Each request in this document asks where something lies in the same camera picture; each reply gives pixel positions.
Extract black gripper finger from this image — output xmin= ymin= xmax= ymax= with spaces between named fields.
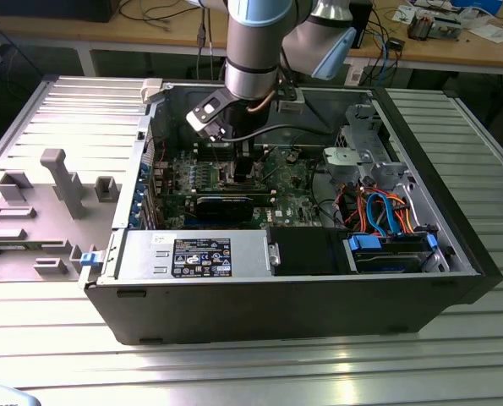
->
xmin=233 ymin=141 xmax=254 ymax=184

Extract CPU socket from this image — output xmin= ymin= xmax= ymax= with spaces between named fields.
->
xmin=216 ymin=162 xmax=264 ymax=190

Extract black graphics card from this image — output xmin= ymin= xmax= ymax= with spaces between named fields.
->
xmin=194 ymin=193 xmax=255 ymax=224

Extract green motherboard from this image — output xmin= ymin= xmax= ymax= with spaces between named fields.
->
xmin=148 ymin=143 xmax=325 ymax=232

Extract silver metal drive cage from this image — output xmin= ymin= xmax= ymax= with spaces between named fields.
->
xmin=321 ymin=102 xmax=409 ymax=189

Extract wooden desk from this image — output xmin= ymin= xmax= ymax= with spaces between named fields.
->
xmin=0 ymin=0 xmax=503 ymax=77

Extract white labelled box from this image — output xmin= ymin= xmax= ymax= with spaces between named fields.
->
xmin=344 ymin=58 xmax=366 ymax=86

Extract grey power supply black label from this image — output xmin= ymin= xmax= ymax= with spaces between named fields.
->
xmin=118 ymin=230 xmax=274 ymax=283

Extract black upright box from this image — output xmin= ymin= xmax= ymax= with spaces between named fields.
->
xmin=352 ymin=0 xmax=375 ymax=48

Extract hard disk in blue carrier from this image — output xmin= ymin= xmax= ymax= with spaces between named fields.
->
xmin=342 ymin=231 xmax=441 ymax=276

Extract blue case latch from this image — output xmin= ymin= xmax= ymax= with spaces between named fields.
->
xmin=79 ymin=250 xmax=103 ymax=269

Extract copper wound transformer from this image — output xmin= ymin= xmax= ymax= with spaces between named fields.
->
xmin=406 ymin=10 xmax=435 ymax=42

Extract black flat box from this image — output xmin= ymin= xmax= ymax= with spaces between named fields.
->
xmin=0 ymin=0 xmax=122 ymax=24

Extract grey plastic parts rack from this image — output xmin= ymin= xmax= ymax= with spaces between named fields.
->
xmin=0 ymin=147 xmax=123 ymax=283

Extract grey electronic device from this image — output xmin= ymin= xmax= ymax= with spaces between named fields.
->
xmin=431 ymin=14 xmax=464 ymax=42

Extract blue cardboard box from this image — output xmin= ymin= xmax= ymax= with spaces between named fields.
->
xmin=450 ymin=0 xmax=503 ymax=14

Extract white papers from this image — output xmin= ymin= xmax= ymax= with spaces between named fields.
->
xmin=466 ymin=23 xmax=503 ymax=44

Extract white keyboard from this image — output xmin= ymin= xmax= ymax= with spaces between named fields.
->
xmin=0 ymin=381 xmax=40 ymax=406

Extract black camera cable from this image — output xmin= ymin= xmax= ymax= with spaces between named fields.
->
xmin=221 ymin=123 xmax=335 ymax=142

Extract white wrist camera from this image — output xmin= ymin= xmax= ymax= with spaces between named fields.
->
xmin=185 ymin=90 xmax=229 ymax=143

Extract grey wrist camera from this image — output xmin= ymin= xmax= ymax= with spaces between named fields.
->
xmin=276 ymin=86 xmax=306 ymax=114

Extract thick black cable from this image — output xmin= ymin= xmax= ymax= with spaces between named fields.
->
xmin=309 ymin=156 xmax=346 ymax=232

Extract blue flat wire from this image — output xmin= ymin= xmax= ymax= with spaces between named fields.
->
xmin=365 ymin=190 xmax=401 ymax=236

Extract orange wire bundle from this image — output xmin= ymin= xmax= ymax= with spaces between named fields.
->
xmin=338 ymin=185 xmax=418 ymax=238

